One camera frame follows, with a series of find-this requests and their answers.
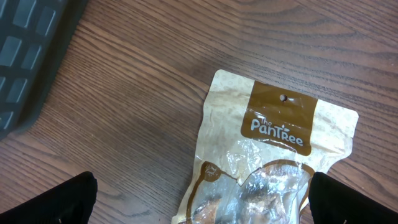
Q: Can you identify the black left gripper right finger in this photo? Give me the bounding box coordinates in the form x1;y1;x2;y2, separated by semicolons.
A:
308;172;397;224

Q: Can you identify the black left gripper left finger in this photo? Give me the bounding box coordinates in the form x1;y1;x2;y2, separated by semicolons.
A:
1;171;98;224

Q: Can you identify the beige brown snack pouch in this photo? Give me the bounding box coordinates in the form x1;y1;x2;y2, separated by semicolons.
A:
172;70;359;223

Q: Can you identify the grey plastic mesh basket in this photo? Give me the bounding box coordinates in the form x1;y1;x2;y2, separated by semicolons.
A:
1;0;88;138

